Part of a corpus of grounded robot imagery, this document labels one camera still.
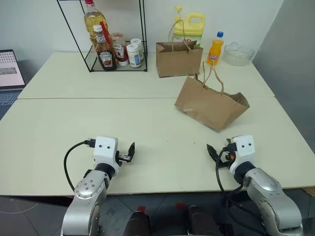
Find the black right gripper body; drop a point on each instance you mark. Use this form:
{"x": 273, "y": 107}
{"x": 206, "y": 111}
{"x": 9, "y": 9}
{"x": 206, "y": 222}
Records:
{"x": 227, "y": 161}

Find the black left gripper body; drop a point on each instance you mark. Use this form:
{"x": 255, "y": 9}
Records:
{"x": 123, "y": 157}

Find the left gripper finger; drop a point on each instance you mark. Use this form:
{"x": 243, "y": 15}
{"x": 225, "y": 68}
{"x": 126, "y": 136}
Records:
{"x": 132, "y": 151}

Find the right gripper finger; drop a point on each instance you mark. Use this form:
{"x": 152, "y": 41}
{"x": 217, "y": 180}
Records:
{"x": 213, "y": 153}
{"x": 229, "y": 141}

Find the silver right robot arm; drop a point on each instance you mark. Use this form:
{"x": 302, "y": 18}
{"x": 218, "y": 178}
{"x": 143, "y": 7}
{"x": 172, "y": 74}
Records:
{"x": 270, "y": 196}

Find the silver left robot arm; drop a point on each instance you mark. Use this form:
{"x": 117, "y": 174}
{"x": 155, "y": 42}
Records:
{"x": 85, "y": 196}

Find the tilted brown paper bag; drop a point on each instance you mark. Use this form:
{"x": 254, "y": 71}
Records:
{"x": 206, "y": 105}

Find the upright brown paper bag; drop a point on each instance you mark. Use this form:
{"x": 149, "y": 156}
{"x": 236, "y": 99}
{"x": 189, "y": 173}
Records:
{"x": 179, "y": 61}

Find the dark rounded shape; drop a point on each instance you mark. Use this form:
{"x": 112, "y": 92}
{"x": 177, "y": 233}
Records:
{"x": 137, "y": 225}
{"x": 203, "y": 221}

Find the clear glass bowl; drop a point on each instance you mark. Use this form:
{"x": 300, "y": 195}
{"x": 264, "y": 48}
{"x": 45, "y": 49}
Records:
{"x": 237, "y": 57}

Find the orange soda bottle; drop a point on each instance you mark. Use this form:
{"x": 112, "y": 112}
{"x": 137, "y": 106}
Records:
{"x": 215, "y": 52}

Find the white seasoning jar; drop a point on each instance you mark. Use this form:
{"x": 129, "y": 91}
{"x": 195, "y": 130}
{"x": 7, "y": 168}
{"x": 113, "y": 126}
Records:
{"x": 134, "y": 59}
{"x": 136, "y": 41}

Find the dark Heinz sauce bottle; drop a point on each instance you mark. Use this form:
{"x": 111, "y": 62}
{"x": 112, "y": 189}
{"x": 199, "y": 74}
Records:
{"x": 106, "y": 59}

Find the red Heinz ketchup bottle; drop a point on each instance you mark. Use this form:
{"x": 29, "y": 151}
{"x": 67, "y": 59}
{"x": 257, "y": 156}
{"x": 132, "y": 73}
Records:
{"x": 119, "y": 50}

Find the yellow detergent jug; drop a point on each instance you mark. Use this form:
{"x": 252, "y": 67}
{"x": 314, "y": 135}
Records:
{"x": 194, "y": 28}

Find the large cooking oil bottle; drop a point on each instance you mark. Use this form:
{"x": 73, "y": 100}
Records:
{"x": 94, "y": 20}

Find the grey laptop computer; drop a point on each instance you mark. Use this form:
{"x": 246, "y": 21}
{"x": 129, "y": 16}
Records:
{"x": 9, "y": 71}

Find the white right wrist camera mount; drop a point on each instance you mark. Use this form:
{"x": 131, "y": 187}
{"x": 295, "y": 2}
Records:
{"x": 244, "y": 147}

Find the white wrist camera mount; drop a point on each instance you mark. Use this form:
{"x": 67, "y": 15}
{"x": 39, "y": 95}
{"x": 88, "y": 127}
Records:
{"x": 244, "y": 147}
{"x": 105, "y": 152}

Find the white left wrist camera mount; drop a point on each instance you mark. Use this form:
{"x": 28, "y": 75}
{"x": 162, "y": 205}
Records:
{"x": 105, "y": 152}

